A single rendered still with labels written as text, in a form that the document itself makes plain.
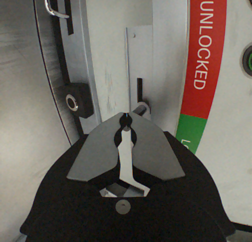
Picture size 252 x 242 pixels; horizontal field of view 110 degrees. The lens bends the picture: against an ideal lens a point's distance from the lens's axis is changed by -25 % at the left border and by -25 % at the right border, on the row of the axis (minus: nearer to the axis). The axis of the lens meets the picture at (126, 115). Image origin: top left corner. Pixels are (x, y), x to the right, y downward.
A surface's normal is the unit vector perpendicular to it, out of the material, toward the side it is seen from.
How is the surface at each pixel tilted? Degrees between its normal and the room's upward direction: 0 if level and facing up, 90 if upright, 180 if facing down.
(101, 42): 90
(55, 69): 0
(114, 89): 90
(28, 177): 0
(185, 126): 90
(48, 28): 0
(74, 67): 90
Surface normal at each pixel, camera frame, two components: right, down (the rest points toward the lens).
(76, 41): -0.51, 0.44
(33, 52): 0.86, 0.21
